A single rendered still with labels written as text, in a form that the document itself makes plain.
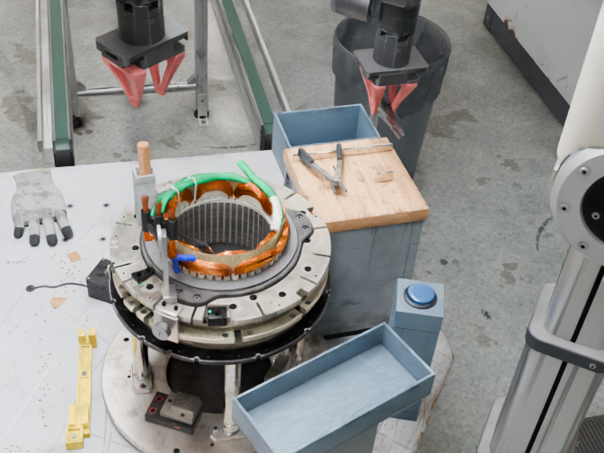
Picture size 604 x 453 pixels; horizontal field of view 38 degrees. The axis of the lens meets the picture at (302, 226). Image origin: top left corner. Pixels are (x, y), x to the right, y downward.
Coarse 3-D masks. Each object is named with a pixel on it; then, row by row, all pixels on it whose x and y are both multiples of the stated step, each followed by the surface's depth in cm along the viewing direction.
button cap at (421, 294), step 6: (414, 288) 130; (420, 288) 130; (426, 288) 130; (408, 294) 130; (414, 294) 129; (420, 294) 129; (426, 294) 129; (432, 294) 130; (414, 300) 129; (420, 300) 129; (426, 300) 129; (432, 300) 130
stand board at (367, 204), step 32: (288, 160) 149; (320, 160) 149; (352, 160) 149; (384, 160) 150; (320, 192) 142; (352, 192) 143; (384, 192) 143; (416, 192) 144; (352, 224) 139; (384, 224) 141
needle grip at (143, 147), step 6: (138, 144) 121; (144, 144) 121; (138, 150) 121; (144, 150) 121; (138, 156) 122; (144, 156) 122; (138, 162) 123; (144, 162) 122; (144, 168) 123; (150, 168) 124; (144, 174) 124
